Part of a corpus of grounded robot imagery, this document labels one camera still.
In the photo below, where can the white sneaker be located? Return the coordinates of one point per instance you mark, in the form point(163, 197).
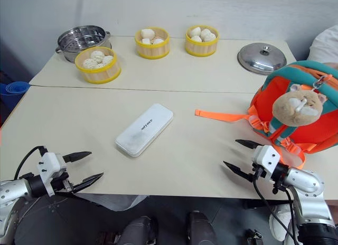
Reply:
point(281, 221)

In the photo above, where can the clear plastic sheet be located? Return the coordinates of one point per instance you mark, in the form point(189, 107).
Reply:
point(113, 201)

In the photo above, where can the orange and teal backpack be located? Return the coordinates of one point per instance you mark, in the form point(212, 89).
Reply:
point(295, 118)

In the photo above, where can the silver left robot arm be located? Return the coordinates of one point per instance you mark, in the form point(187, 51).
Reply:
point(13, 189)

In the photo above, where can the person in white shirt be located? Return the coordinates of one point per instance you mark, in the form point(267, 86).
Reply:
point(324, 45)

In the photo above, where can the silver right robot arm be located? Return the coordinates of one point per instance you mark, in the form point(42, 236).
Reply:
point(306, 184)

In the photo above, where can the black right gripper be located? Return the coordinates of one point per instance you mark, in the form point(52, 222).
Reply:
point(258, 171)

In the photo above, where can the stainless steel steamer pot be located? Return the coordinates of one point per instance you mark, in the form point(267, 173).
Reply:
point(79, 39)

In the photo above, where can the dark rounded shape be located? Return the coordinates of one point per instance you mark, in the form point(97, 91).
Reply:
point(140, 230)
point(200, 227)

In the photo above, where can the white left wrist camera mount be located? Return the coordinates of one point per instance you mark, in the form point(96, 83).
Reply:
point(50, 164)

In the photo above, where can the bamboo steamer basket yellow rim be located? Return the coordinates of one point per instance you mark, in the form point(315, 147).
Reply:
point(101, 74)
point(201, 48)
point(153, 50)

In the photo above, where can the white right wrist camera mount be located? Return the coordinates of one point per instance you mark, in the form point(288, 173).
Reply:
point(266, 158)

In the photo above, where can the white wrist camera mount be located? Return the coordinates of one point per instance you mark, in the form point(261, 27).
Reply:
point(50, 164)
point(266, 158)

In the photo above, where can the white smooth steamed bun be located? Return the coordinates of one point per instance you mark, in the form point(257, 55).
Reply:
point(196, 39)
point(146, 41)
point(210, 38)
point(205, 32)
point(195, 31)
point(146, 33)

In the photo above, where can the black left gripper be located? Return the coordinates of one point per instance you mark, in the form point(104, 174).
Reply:
point(62, 183)

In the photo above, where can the white pleated steamed bun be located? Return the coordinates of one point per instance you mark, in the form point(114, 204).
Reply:
point(88, 63)
point(107, 59)
point(96, 55)

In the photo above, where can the stainless steel pot lid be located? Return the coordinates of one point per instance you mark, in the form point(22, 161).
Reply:
point(261, 59)

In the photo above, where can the white plastic pencil case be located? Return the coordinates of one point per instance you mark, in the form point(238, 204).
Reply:
point(144, 129)

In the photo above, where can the blue rolled mat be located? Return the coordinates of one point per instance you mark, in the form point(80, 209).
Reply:
point(11, 94)

